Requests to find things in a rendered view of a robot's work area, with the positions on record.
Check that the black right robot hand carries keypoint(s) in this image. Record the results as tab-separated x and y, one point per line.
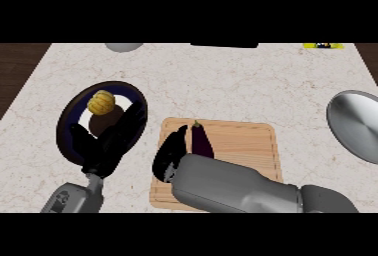
170	153

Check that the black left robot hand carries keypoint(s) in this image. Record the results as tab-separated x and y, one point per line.
114	140

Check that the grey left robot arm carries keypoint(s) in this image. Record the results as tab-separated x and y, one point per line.
74	196

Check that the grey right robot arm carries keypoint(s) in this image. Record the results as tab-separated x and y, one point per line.
245	188

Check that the dark purple eggplant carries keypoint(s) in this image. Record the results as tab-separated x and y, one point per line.
201	141

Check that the pale wooden cutting board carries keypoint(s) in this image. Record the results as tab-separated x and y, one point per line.
241	146

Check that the silver metal pan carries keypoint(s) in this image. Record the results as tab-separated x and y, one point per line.
354	125

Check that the dark blue plate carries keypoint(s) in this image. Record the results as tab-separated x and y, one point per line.
71	133

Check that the grey round bowl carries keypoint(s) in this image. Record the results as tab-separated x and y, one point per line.
122	47

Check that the black flat appliance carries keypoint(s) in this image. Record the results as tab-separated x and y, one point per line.
224	45

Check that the yellow packet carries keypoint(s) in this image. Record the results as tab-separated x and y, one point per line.
323	45

